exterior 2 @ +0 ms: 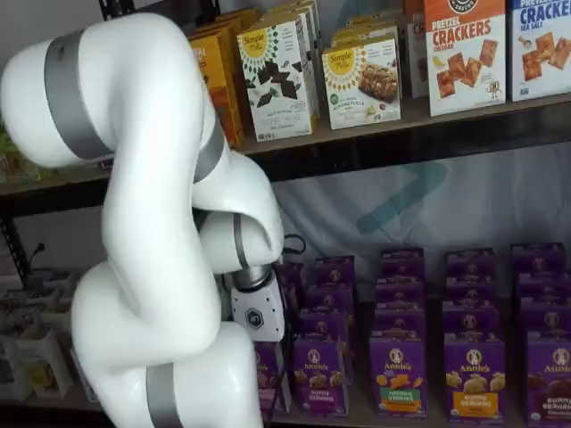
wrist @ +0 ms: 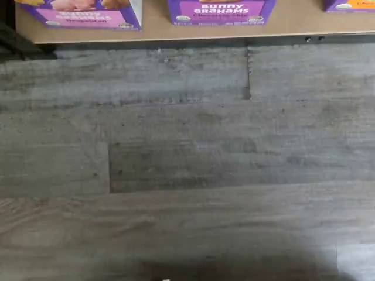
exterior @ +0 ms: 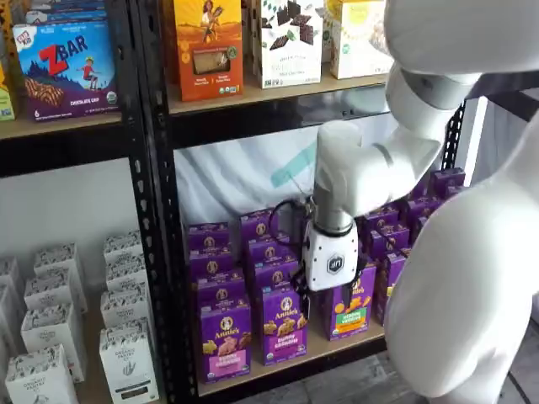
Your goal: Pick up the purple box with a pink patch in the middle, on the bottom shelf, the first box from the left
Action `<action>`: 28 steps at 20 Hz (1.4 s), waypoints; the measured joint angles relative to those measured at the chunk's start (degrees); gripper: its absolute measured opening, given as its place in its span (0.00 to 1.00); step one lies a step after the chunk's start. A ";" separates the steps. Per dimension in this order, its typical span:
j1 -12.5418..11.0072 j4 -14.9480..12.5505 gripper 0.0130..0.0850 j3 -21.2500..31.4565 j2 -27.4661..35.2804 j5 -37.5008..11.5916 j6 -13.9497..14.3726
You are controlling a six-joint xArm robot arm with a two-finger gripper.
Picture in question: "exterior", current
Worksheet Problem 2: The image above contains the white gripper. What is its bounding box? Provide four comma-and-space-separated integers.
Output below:
292, 220, 362, 322

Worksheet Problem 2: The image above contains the purple box pink patch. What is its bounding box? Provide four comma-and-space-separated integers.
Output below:
199, 296, 253, 384

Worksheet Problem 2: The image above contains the purple box green patch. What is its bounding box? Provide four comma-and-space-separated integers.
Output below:
323, 263, 378, 343

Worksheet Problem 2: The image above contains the white chocolate thins box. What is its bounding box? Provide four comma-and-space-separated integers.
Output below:
259, 0, 323, 90

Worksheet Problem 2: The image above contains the yellow white snack box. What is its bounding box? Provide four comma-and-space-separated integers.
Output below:
328, 0, 396, 81

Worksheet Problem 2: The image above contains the orange cracker box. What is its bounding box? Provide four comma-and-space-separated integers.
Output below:
173, 0, 245, 103

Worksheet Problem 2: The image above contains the blue Zbar snack box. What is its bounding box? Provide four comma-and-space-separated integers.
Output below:
12, 21, 122, 122

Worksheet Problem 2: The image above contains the yellow green snack box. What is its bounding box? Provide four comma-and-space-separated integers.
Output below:
0, 62, 16, 123

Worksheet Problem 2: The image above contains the white backdrop cloth teal print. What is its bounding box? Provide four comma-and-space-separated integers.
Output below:
173, 109, 401, 239

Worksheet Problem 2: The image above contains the black metal shelving rack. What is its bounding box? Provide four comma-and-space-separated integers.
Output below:
0, 0, 163, 404
141, 0, 539, 404

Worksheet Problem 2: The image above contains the black cable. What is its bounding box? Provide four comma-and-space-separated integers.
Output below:
268, 198, 315, 247

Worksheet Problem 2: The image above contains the black metal frame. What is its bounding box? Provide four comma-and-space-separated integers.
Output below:
519, 86, 539, 127

